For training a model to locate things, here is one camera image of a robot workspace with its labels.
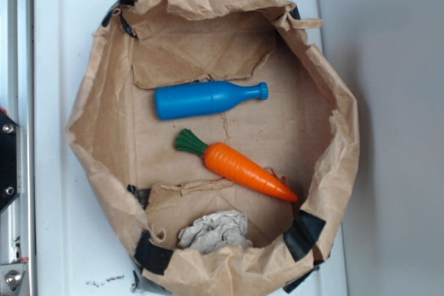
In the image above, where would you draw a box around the blue plastic bottle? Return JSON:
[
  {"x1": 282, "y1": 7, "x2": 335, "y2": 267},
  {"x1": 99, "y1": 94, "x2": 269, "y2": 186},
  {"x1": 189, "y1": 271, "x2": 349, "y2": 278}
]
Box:
[{"x1": 155, "y1": 81, "x2": 268, "y2": 120}]

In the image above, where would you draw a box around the orange toy carrot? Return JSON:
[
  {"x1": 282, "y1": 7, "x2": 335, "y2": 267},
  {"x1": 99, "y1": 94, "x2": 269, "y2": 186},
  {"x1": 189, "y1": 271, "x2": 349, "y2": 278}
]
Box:
[{"x1": 175, "y1": 129, "x2": 298, "y2": 202}]

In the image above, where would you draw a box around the brown paper bag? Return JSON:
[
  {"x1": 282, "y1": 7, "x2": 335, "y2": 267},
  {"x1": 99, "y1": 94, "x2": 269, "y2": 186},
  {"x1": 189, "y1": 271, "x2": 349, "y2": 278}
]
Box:
[{"x1": 67, "y1": 0, "x2": 360, "y2": 295}]

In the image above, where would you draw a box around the crumpled white paper ball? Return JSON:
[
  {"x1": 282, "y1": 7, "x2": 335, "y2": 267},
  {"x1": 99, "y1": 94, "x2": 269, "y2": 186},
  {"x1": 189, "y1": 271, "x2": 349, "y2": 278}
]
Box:
[{"x1": 177, "y1": 210, "x2": 253, "y2": 254}]

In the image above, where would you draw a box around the white plastic tray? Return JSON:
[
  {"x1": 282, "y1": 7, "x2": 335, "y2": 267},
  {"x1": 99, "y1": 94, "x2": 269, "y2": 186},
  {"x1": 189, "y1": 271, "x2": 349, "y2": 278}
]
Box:
[{"x1": 33, "y1": 0, "x2": 349, "y2": 296}]

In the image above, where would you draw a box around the black mounting plate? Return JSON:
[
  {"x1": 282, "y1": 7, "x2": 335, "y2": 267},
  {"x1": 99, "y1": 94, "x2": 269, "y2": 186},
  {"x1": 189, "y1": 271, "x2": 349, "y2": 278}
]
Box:
[{"x1": 0, "y1": 107, "x2": 20, "y2": 214}]

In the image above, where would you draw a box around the metal frame rail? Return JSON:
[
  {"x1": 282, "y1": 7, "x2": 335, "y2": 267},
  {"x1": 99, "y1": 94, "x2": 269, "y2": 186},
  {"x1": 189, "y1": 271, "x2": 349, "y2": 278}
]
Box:
[{"x1": 1, "y1": 0, "x2": 37, "y2": 295}]

